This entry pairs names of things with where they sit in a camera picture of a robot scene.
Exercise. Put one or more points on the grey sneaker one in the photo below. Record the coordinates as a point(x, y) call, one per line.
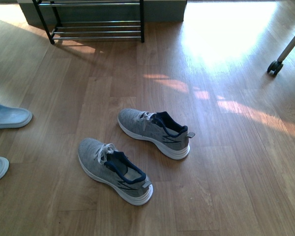
point(171, 138)

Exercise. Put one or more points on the black metal shoe rack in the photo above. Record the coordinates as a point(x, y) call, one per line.
point(91, 20)

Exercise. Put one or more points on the grey sneaker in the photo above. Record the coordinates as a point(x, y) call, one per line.
point(105, 164)

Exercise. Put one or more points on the grey chair leg with caster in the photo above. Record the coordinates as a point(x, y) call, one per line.
point(277, 65)

